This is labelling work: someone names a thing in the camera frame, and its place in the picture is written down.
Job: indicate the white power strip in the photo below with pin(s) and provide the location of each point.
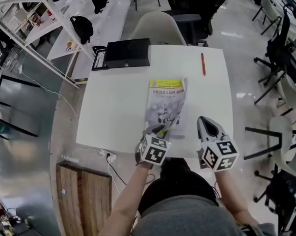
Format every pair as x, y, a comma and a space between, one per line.
109, 154

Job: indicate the black box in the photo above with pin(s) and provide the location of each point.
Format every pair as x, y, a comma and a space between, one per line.
128, 53

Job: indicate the red pen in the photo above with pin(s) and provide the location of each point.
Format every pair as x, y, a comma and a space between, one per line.
203, 64

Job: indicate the white shell chair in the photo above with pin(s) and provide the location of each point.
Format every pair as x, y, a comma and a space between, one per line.
155, 27

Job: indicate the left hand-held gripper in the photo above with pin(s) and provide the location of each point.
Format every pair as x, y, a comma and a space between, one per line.
153, 152

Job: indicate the black office chair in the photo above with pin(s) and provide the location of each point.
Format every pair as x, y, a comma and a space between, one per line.
196, 8

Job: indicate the grey table with black legs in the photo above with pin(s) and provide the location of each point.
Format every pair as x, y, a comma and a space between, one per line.
17, 107

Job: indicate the black picture frame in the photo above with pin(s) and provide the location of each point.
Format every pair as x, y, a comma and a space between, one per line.
98, 59

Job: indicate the person's right forearm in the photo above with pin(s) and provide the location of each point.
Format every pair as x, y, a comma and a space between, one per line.
233, 200

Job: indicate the white metal shelf rack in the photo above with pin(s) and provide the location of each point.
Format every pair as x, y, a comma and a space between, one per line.
39, 21

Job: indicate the grey yellow cover book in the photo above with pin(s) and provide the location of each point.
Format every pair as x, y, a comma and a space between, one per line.
166, 102

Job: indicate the white chair with black legs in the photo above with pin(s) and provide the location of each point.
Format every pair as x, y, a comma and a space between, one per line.
282, 136

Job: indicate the wooden pallet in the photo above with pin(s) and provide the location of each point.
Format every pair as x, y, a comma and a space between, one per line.
84, 200

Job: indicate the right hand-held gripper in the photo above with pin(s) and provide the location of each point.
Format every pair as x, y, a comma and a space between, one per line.
219, 155

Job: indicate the person's black trousers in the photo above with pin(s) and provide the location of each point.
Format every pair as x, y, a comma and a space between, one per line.
179, 181

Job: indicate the black swivel chair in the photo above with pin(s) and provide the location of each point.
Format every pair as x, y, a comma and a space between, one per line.
282, 193
280, 55

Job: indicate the person's left forearm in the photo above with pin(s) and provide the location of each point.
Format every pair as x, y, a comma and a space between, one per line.
128, 200

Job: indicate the group of black bags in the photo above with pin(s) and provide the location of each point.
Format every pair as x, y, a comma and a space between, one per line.
81, 31

